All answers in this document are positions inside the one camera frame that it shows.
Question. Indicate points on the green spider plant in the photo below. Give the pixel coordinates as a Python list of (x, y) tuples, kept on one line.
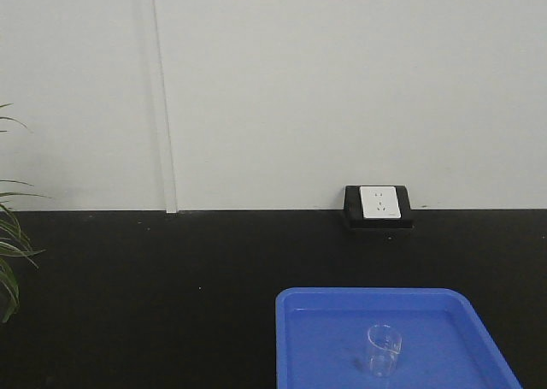
[(15, 243)]

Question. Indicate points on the blue plastic tray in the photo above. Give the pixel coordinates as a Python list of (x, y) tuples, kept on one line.
[(322, 339)]

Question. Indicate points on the clear glass beaker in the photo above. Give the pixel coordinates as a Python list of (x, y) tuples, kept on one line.
[(384, 346)]

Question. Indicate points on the white socket in black box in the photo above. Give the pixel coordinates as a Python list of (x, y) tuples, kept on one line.
[(377, 207)]

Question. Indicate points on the white cable duct on wall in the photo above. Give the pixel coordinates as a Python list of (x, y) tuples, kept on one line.
[(162, 124)]

